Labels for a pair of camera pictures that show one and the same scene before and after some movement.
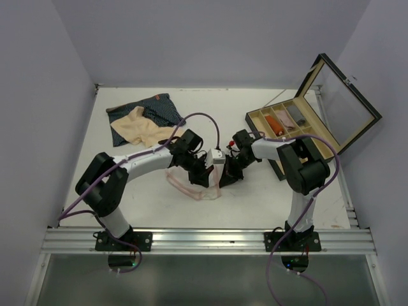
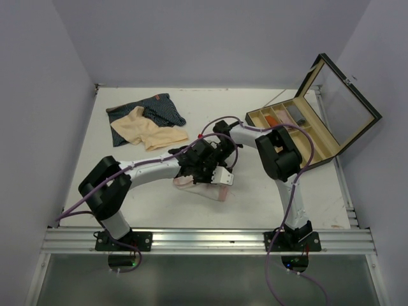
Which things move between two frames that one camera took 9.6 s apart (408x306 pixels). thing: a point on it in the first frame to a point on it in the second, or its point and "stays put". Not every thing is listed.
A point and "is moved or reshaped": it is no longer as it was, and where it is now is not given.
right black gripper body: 238,162 to 222,152
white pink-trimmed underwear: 210,192 is moved or reshaped
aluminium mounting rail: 333,241 stays put
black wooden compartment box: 327,105 stays put
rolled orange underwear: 275,125 stays put
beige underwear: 141,131 stays put
